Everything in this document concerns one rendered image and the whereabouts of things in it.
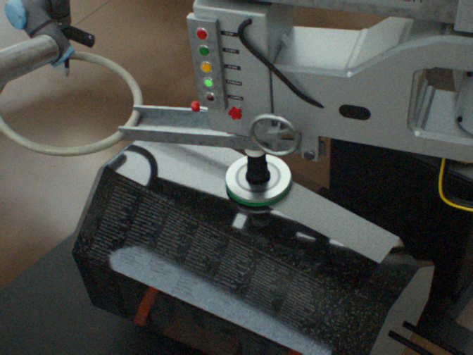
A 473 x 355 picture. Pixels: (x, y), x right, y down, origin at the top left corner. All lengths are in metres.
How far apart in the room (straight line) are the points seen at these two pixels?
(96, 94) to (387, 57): 2.64
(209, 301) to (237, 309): 0.10
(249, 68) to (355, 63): 0.27
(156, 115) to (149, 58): 2.00
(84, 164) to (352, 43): 2.11
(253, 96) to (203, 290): 0.68
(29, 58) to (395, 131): 1.05
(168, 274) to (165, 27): 2.56
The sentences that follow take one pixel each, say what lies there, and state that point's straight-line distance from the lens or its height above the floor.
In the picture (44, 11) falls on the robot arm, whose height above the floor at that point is 1.29.
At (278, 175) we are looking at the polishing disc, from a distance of 2.25.
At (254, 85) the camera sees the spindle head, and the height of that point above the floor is 1.30.
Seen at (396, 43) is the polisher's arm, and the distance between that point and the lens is 1.71.
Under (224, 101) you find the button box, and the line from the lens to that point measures 1.91.
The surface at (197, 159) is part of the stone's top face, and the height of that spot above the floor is 0.80.
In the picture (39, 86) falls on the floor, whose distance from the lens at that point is 4.28.
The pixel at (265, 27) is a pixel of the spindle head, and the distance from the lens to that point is 1.74.
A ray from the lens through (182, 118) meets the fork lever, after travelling 2.28.
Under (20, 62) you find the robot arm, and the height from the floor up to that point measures 1.33.
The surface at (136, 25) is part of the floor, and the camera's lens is 4.64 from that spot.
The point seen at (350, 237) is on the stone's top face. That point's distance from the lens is 2.12.
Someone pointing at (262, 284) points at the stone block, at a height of 0.72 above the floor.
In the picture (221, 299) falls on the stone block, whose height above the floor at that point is 0.65.
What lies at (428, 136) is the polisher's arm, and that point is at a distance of 1.85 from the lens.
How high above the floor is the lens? 2.43
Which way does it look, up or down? 45 degrees down
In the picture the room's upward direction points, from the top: 6 degrees counter-clockwise
